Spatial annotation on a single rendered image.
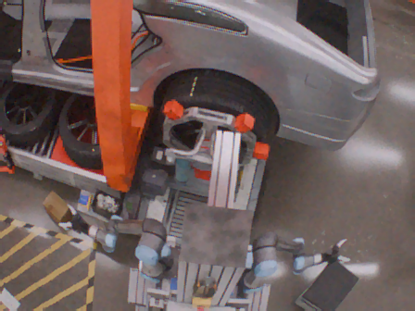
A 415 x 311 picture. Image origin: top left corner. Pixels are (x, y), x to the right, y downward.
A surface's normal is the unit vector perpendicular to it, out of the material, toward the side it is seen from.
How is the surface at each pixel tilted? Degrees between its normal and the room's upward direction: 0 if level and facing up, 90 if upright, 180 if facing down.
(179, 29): 80
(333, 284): 0
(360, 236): 0
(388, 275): 0
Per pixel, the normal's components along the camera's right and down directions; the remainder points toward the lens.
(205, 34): -0.21, 0.76
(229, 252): 0.07, -0.48
